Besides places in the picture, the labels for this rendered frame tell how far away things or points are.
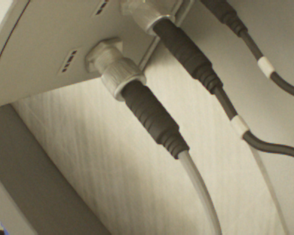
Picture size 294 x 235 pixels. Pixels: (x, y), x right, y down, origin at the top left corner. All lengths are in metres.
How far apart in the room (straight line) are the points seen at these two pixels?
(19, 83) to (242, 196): 0.11
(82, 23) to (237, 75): 0.07
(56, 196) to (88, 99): 0.05
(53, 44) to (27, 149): 0.13
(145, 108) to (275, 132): 0.06
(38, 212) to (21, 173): 0.03
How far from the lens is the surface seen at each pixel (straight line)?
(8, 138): 0.97
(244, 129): 0.82
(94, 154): 0.95
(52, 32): 0.84
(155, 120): 0.86
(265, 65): 0.80
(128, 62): 0.87
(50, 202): 0.95
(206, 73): 0.83
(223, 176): 0.89
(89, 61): 0.87
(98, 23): 0.86
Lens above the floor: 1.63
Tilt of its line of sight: 9 degrees down
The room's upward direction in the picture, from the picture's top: 5 degrees counter-clockwise
